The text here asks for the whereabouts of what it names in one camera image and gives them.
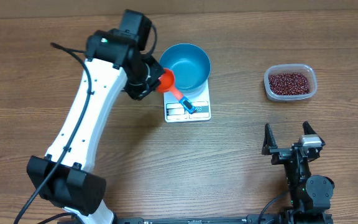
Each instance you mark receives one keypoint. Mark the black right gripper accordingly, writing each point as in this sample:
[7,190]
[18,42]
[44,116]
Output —
[281,154]

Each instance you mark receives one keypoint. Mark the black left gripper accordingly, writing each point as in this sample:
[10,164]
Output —
[140,93]

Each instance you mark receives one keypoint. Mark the orange measuring scoop blue handle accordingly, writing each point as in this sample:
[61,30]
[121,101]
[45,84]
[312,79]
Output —
[167,84]

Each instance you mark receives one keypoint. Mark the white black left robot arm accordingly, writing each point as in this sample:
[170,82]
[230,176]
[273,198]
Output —
[113,62]

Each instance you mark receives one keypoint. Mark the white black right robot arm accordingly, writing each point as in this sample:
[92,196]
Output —
[310,195]

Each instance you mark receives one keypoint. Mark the white digital kitchen scale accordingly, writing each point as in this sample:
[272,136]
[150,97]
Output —
[175,112]

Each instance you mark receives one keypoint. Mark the blue plastic bowl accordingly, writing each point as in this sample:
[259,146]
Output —
[190,65]

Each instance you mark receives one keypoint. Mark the red adzuki beans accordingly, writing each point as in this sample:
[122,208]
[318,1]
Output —
[289,84]

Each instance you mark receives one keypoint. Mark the clear plastic food container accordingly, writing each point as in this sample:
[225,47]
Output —
[306,70]

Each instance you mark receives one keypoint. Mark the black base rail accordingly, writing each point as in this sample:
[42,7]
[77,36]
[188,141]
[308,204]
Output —
[250,219]

